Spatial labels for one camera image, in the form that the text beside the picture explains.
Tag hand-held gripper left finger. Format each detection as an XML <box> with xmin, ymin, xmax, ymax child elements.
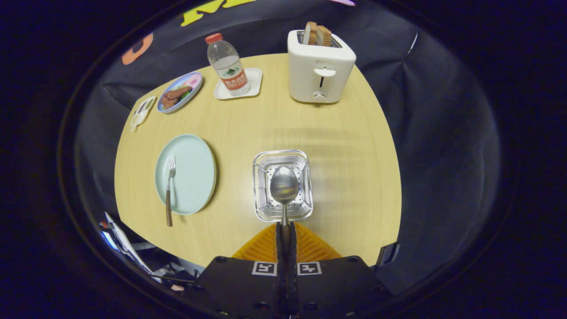
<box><xmin>184</xmin><ymin>222</ymin><xmax>288</xmax><ymax>319</ymax></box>

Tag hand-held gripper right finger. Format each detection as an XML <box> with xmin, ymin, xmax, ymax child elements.
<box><xmin>287</xmin><ymin>222</ymin><xmax>393</xmax><ymax>319</ymax></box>

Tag metal spoon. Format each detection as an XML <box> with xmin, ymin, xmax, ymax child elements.
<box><xmin>270</xmin><ymin>166</ymin><xmax>300</xmax><ymax>253</ymax></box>

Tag metal fork with wooden handle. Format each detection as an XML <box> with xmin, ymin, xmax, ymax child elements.
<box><xmin>166</xmin><ymin>155</ymin><xmax>177</xmax><ymax>227</ymax></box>

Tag black box at table edge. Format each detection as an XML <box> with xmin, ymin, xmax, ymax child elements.
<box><xmin>376</xmin><ymin>242</ymin><xmax>400</xmax><ymax>267</ymax></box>

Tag silver foil tray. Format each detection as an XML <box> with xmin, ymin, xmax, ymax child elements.
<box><xmin>252</xmin><ymin>149</ymin><xmax>314</xmax><ymax>222</ymax></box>

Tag light green plate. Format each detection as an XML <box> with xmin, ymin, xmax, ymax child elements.
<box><xmin>154</xmin><ymin>134</ymin><xmax>217</xmax><ymax>216</ymax></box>

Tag white divided sauce dish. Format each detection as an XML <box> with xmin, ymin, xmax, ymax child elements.
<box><xmin>130</xmin><ymin>96</ymin><xmax>157</xmax><ymax>133</ymax></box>

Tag brown meat pieces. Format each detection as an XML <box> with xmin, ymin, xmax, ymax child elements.
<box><xmin>160</xmin><ymin>86</ymin><xmax>193</xmax><ymax>110</ymax></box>

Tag white square coaster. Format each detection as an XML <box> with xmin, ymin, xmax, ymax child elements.
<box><xmin>214</xmin><ymin>67</ymin><xmax>263</xmax><ymax>100</ymax></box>

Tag blue patterned plate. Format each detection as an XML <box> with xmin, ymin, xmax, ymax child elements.
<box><xmin>157</xmin><ymin>71</ymin><xmax>204</xmax><ymax>114</ymax></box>

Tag water bottle with red cap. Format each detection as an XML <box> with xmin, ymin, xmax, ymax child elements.
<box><xmin>205</xmin><ymin>33</ymin><xmax>252</xmax><ymax>97</ymax></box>

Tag white toaster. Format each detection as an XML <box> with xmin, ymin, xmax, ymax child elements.
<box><xmin>287</xmin><ymin>29</ymin><xmax>357</xmax><ymax>104</ymax></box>

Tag white frame stand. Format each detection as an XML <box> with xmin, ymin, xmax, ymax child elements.
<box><xmin>104</xmin><ymin>212</ymin><xmax>155</xmax><ymax>277</ymax></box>

